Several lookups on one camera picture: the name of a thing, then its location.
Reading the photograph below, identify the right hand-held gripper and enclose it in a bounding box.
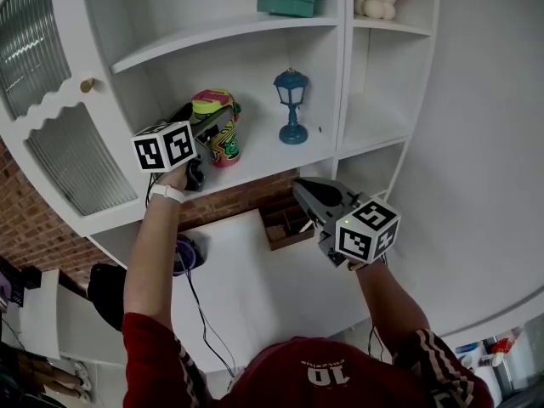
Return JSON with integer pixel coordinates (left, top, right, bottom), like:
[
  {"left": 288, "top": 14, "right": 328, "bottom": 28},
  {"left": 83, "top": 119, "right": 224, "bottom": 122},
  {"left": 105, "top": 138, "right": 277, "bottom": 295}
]
[{"left": 292, "top": 176, "right": 402, "bottom": 268}]

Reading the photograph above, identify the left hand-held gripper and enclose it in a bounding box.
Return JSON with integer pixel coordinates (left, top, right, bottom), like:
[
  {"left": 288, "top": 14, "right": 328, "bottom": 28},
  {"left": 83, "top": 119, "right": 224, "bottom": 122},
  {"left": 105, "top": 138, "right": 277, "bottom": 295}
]
[{"left": 130, "top": 102, "right": 235, "bottom": 193}]

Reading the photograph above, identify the colourful patterned can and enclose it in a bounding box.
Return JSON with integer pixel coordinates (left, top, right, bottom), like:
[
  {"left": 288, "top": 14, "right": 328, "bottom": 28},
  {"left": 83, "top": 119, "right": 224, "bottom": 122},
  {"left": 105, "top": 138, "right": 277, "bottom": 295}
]
[{"left": 190, "top": 87, "right": 243, "bottom": 168}]

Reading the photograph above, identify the white cabinet with glass door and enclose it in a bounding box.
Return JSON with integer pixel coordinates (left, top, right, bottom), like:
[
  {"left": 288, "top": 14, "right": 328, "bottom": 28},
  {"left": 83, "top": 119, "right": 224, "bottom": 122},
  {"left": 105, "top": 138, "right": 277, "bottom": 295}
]
[{"left": 0, "top": 0, "right": 441, "bottom": 271}]

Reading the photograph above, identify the person's right forearm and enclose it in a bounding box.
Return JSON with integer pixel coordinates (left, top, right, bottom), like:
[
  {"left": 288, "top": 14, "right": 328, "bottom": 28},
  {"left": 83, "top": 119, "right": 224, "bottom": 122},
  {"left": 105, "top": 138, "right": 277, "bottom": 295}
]
[{"left": 348, "top": 257, "right": 433, "bottom": 356}]

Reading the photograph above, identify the person's left forearm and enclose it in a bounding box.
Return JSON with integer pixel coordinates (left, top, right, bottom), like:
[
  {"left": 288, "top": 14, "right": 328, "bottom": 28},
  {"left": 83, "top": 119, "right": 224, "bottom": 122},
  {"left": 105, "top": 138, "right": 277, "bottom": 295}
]
[{"left": 123, "top": 163, "right": 190, "bottom": 339}]

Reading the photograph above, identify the brown wooden organiser box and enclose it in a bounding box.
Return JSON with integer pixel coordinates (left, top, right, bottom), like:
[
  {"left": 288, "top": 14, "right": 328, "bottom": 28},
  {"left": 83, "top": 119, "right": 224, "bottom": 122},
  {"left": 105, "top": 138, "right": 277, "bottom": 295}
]
[{"left": 258, "top": 204, "right": 318, "bottom": 252}]

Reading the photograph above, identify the white table top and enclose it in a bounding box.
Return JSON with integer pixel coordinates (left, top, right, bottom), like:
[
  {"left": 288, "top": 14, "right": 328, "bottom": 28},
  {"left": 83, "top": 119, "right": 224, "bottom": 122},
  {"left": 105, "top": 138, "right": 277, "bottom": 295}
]
[{"left": 169, "top": 208, "right": 383, "bottom": 376}]

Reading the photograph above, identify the purple round fan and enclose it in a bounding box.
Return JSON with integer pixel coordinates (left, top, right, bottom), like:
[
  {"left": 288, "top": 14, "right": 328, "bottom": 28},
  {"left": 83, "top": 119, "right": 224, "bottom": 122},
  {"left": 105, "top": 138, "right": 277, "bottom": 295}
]
[{"left": 172, "top": 234, "right": 209, "bottom": 276}]

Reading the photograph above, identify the white wristband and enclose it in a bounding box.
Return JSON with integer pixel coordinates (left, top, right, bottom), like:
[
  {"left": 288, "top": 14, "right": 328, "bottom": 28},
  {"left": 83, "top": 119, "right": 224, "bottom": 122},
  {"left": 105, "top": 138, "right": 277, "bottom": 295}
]
[{"left": 148, "top": 184, "right": 187, "bottom": 205}]

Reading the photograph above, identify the teal miniature street lantern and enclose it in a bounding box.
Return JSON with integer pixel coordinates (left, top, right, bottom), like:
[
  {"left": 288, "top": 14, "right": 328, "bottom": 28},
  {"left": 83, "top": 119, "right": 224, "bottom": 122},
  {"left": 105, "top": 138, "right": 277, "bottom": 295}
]
[{"left": 273, "top": 67, "right": 310, "bottom": 146}]

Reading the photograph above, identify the ribbed glass cabinet door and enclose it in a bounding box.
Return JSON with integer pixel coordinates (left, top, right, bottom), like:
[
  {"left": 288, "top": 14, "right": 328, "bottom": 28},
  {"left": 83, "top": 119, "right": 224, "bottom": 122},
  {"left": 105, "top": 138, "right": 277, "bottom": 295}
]
[{"left": 0, "top": 0, "right": 145, "bottom": 229}]

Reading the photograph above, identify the red sports jersey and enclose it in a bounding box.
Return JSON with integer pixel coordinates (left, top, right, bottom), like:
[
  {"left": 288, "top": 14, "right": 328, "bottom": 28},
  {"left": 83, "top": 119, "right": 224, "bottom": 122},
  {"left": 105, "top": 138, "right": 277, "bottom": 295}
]
[{"left": 122, "top": 312, "right": 494, "bottom": 408}]

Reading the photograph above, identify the black backpack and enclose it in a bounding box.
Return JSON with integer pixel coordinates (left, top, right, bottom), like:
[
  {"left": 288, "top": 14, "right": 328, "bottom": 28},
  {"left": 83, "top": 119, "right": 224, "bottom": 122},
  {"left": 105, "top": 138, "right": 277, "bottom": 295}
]
[{"left": 87, "top": 263, "right": 128, "bottom": 333}]

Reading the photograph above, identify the white bubble vase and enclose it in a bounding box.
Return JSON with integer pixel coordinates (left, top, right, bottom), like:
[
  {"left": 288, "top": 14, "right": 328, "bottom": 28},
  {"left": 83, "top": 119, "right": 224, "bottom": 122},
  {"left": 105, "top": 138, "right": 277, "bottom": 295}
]
[{"left": 353, "top": 0, "right": 398, "bottom": 20}]

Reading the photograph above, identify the small black box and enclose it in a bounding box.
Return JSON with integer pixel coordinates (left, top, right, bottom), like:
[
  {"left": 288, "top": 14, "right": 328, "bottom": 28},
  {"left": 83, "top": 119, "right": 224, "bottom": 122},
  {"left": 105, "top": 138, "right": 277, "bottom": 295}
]
[{"left": 20, "top": 265, "right": 43, "bottom": 291}]

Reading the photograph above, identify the red bag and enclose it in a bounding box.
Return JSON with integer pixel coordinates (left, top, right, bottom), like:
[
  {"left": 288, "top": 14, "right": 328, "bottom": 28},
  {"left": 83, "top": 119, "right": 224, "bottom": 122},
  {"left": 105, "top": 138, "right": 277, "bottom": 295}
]
[{"left": 490, "top": 337, "right": 518, "bottom": 356}]

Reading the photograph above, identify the white side table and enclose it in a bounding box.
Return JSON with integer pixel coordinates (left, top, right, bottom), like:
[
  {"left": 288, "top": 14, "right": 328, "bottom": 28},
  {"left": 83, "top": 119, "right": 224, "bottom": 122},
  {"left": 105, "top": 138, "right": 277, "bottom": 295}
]
[{"left": 0, "top": 268, "right": 128, "bottom": 363}]

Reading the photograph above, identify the perforated file holder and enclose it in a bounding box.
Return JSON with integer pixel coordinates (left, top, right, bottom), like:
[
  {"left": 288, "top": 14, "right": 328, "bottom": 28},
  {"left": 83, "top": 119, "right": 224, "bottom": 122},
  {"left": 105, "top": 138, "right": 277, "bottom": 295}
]
[{"left": 0, "top": 255, "right": 26, "bottom": 309}]

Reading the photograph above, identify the black cable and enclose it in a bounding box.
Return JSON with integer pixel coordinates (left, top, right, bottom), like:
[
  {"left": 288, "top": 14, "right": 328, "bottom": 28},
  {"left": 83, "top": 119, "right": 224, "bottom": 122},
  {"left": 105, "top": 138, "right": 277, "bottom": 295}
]
[{"left": 182, "top": 265, "right": 237, "bottom": 380}]

